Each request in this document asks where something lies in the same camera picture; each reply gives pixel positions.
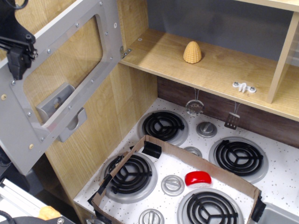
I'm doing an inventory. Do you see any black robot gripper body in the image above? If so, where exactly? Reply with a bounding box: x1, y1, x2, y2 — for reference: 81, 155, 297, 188
0, 0, 37, 60

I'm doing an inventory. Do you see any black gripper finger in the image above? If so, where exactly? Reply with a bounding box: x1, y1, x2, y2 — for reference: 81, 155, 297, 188
7, 48, 31, 80

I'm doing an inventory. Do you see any grey toy microwave door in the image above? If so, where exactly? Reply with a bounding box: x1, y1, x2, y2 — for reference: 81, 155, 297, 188
0, 0, 122, 175

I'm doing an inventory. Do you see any back left black burner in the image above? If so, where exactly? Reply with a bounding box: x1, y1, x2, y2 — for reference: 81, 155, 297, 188
141, 111, 185, 141

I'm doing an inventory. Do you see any black burner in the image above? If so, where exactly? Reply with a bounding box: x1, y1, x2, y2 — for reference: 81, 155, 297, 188
108, 153, 153, 195
141, 111, 185, 141
177, 191, 240, 224
213, 140, 264, 177

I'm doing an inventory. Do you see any front left black burner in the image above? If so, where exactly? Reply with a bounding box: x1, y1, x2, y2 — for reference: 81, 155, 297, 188
108, 153, 153, 195

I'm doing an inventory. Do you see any yellow toy corn cob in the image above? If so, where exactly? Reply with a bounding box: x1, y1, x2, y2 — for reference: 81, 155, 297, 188
183, 41, 202, 64

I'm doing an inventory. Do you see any hanging round toy strainer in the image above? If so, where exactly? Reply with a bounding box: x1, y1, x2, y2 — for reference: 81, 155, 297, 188
185, 88, 205, 116

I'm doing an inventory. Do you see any grey stove knob middle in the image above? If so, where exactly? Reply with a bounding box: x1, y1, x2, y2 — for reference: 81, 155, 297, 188
184, 147, 202, 158

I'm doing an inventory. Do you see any grey stove knob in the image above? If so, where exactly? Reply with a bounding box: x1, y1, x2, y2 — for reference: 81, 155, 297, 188
184, 147, 202, 158
161, 175, 185, 196
196, 122, 217, 138
139, 209, 164, 224

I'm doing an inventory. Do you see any grey stove knob centre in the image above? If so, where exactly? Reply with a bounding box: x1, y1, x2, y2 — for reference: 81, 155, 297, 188
161, 175, 185, 196

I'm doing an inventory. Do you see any grey stove knob back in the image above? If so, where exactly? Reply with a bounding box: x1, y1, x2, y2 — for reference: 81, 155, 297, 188
196, 122, 217, 138

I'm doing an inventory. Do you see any grey stove knob front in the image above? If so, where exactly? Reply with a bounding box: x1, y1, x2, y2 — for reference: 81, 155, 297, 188
139, 209, 164, 224

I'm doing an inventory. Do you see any red toy cheese wedge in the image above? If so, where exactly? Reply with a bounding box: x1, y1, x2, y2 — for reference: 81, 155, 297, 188
185, 171, 212, 188

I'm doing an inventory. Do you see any hanging grey toy spatula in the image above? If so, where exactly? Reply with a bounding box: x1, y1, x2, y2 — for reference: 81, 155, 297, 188
224, 102, 241, 130

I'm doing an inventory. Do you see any white plastic door catch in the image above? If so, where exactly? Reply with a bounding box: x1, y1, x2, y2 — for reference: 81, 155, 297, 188
232, 82, 256, 93

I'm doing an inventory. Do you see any front right black burner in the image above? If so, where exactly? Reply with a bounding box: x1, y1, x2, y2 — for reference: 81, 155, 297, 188
177, 191, 240, 224

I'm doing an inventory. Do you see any back right black burner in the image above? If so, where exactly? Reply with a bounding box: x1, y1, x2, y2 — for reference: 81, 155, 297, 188
213, 140, 264, 177

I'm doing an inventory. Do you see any grey toy sink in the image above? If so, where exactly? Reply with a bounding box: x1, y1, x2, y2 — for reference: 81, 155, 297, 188
252, 203, 299, 224

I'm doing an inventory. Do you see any grey wall phone holder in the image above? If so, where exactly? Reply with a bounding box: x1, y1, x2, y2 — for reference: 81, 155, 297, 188
36, 83, 87, 142

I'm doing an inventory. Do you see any aluminium frame rail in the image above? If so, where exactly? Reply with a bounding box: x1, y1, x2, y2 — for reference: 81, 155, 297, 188
0, 179, 46, 217

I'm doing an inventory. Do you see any black braided cable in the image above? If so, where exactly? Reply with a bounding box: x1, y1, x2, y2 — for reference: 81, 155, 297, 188
0, 210, 14, 224

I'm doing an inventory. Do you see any brown cardboard frame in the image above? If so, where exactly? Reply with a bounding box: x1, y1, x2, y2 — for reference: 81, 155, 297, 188
88, 135, 266, 224

